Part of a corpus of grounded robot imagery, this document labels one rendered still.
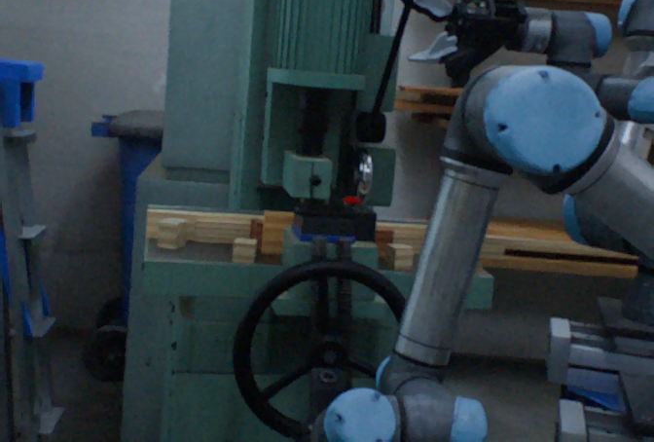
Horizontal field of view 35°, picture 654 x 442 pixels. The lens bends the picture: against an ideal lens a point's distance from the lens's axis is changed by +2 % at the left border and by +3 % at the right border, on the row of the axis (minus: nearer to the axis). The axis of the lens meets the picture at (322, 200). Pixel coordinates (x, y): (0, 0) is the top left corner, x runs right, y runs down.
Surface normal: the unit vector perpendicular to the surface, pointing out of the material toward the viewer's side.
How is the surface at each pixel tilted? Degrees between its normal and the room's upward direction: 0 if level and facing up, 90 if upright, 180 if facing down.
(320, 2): 90
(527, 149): 86
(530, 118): 86
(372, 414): 60
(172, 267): 90
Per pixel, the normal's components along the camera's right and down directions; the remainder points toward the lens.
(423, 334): -0.25, 0.05
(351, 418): 0.19, -0.35
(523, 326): 0.06, 0.16
